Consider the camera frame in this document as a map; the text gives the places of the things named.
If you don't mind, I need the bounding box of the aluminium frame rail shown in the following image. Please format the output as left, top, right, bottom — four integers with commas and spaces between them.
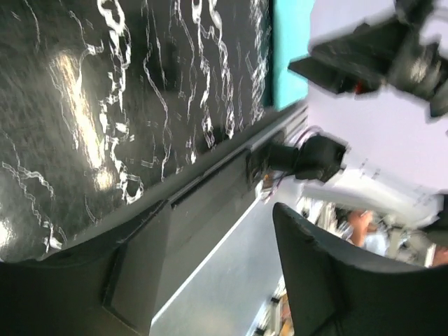
159, 101, 308, 202

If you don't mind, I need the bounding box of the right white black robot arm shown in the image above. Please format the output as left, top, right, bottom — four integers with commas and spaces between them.
269, 1, 447, 246

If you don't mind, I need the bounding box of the teal t shirt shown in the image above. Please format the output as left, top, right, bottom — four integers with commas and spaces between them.
272, 0, 314, 110

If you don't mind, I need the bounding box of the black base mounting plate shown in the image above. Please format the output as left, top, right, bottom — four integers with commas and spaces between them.
69, 143, 281, 316

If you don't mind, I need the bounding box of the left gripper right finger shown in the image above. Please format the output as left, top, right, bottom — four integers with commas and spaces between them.
272, 202, 447, 335

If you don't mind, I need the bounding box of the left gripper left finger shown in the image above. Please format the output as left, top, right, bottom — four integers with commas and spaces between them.
1, 201, 172, 335

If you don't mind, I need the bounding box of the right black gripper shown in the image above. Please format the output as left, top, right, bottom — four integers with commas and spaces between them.
288, 1, 447, 118

